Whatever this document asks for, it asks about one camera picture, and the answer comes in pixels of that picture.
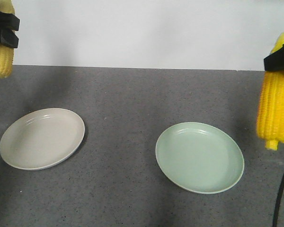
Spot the yellow corn cob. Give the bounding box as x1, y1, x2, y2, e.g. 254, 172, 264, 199
0, 0, 15, 78
256, 32, 284, 150

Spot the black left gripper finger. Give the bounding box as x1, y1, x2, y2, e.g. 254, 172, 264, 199
0, 28, 18, 48
0, 11, 20, 31

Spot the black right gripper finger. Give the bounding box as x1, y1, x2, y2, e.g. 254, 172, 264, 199
264, 35, 284, 71

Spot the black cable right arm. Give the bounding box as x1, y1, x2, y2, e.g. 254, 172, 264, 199
271, 151, 284, 227

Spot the beige round plate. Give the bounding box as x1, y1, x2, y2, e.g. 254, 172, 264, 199
0, 108, 85, 171

